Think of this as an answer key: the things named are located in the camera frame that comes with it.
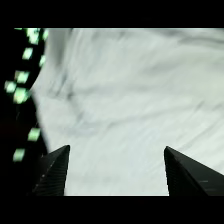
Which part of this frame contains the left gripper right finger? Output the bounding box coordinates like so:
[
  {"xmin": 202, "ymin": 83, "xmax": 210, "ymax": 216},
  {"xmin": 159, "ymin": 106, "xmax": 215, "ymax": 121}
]
[{"xmin": 163, "ymin": 145, "xmax": 224, "ymax": 197}]

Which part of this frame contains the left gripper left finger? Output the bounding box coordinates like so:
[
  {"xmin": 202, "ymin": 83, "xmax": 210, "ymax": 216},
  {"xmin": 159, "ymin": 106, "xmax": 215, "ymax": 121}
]
[{"xmin": 32, "ymin": 144, "xmax": 71, "ymax": 197}]

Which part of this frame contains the light grey garment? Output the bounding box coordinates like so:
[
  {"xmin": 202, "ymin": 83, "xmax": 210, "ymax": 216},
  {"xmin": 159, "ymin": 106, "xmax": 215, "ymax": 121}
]
[{"xmin": 29, "ymin": 28, "xmax": 224, "ymax": 197}]

